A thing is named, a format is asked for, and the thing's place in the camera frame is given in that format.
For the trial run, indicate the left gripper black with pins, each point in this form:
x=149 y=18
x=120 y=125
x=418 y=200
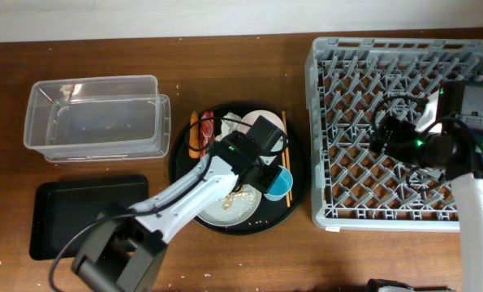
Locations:
x=265 y=183

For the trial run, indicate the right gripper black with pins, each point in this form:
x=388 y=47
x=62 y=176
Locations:
x=403 y=131

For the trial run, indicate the light blue cup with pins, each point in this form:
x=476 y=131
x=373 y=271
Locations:
x=281 y=186

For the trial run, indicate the white pink bowl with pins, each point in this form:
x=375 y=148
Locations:
x=251 y=117

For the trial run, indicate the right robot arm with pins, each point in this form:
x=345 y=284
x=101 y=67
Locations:
x=449 y=137

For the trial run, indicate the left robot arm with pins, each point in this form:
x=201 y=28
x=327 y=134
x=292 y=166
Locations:
x=125 y=248

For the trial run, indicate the grey dishwasher rack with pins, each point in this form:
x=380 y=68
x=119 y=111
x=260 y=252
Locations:
x=351 y=85

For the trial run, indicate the round black tray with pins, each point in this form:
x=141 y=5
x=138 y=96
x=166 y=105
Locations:
x=268 y=214

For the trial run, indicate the grey plate with food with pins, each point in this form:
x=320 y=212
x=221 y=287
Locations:
x=232 y=209

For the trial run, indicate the crumpled white tissue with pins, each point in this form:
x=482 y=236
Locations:
x=228 y=125

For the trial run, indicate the red snack wrapper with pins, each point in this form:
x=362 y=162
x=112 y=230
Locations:
x=207 y=131

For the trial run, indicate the orange carrot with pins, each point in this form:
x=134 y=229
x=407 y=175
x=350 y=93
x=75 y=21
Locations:
x=193 y=139

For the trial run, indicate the clear plastic bin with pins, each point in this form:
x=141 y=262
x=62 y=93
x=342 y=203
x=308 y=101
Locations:
x=113 y=118

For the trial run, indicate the black rectangular tray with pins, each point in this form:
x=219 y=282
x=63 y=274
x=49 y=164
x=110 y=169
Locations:
x=64 y=208

